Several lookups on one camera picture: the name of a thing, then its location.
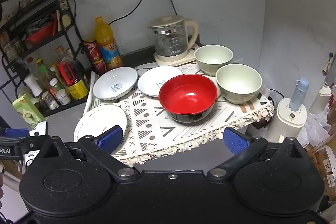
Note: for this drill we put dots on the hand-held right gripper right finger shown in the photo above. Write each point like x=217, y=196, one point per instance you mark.
x=235, y=141

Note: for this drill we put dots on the red and black bowl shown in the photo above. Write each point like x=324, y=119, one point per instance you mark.
x=187, y=95

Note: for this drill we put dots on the pale blue bottle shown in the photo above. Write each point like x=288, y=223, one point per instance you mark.
x=299, y=94

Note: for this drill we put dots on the glass jar with silver cap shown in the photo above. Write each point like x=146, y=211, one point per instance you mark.
x=50, y=100

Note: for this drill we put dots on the glass jar with lid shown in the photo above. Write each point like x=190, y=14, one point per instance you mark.
x=170, y=37

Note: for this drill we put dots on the green carton box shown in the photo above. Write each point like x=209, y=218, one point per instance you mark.
x=27, y=112

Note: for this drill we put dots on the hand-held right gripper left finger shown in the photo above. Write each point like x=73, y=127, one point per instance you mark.
x=111, y=138

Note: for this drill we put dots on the white-capped plastic jar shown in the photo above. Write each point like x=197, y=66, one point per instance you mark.
x=63, y=97

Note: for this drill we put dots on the bottle with large white cap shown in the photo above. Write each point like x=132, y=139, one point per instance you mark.
x=32, y=83

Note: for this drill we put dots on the white cylindrical appliance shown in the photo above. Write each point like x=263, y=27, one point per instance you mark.
x=321, y=98

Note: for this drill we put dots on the red-labelled small bottle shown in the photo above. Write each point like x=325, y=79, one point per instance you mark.
x=54, y=86

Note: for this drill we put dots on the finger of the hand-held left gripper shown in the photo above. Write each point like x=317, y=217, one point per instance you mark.
x=15, y=132

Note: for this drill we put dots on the bottle with tan cap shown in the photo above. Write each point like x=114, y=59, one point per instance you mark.
x=62, y=54

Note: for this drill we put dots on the white plate with blue print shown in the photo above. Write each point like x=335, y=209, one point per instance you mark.
x=115, y=79

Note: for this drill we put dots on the dark sauce bottle yellow label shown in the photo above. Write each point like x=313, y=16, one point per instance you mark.
x=77, y=88

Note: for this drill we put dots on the cardboard box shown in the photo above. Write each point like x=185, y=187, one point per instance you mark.
x=323, y=163

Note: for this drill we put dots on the patterned fringed table cloth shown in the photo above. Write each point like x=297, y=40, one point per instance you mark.
x=147, y=119

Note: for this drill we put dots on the small white upturned bowl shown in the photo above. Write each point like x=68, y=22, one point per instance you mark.
x=155, y=79

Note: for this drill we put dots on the black metal rack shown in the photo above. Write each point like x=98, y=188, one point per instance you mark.
x=76, y=27

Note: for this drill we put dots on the red plastic basket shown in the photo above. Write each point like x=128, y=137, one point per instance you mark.
x=40, y=33

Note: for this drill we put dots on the white countertop appliance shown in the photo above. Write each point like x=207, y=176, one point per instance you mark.
x=287, y=121

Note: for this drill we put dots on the cream scale base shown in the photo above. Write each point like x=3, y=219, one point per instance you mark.
x=168, y=60

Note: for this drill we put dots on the plain white plate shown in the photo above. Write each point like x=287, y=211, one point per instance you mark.
x=97, y=119

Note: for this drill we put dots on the oil bottle with yellow cap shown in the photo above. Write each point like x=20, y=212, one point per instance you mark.
x=43, y=70

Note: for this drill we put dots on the orange juice bottle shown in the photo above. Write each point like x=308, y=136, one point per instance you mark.
x=107, y=48

